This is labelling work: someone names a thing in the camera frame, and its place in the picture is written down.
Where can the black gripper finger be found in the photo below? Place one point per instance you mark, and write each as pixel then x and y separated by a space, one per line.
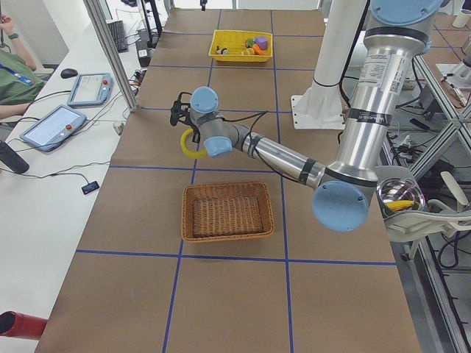
pixel 196 137

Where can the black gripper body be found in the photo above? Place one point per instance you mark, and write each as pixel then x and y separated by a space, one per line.
pixel 195 135

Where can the yellow tape roll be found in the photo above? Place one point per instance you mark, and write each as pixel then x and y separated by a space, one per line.
pixel 186 151

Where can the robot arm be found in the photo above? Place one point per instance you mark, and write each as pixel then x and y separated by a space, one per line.
pixel 366 52

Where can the brown wicker basket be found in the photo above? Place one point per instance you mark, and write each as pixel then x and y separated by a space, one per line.
pixel 226 211

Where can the yellow woven basket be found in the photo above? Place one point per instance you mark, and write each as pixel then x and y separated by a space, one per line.
pixel 234 41

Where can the person raised hand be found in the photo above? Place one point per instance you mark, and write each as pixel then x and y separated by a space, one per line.
pixel 7 24

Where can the panda figurine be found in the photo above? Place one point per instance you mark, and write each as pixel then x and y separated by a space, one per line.
pixel 220 50

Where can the toy croissant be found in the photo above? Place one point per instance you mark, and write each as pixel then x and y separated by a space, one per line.
pixel 248 52

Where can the toy carrot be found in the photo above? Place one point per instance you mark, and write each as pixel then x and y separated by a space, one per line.
pixel 250 43

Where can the purple foam block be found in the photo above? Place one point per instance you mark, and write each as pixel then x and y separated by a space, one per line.
pixel 262 42

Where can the far teach pendant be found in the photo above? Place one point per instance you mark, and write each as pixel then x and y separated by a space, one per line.
pixel 90 90

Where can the teach pendant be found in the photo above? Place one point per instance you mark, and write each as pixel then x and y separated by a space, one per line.
pixel 90 90
pixel 54 128

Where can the small black usb device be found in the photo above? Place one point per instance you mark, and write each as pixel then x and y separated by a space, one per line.
pixel 90 187

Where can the black keyboard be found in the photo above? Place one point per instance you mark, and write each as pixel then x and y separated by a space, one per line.
pixel 118 35

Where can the near teach pendant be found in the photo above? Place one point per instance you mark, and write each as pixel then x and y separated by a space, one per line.
pixel 54 128

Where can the black computer mouse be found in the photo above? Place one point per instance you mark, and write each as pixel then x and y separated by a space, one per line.
pixel 67 73

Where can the steel bowl with corn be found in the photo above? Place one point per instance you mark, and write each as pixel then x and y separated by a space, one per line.
pixel 396 195

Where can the red cylinder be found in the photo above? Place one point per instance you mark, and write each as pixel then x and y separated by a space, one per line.
pixel 19 325

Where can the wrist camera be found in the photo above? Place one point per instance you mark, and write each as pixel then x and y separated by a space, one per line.
pixel 180 111

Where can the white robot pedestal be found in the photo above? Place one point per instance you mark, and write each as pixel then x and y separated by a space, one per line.
pixel 320 107

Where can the aluminium frame post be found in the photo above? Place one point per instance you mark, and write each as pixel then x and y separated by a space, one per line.
pixel 98 20

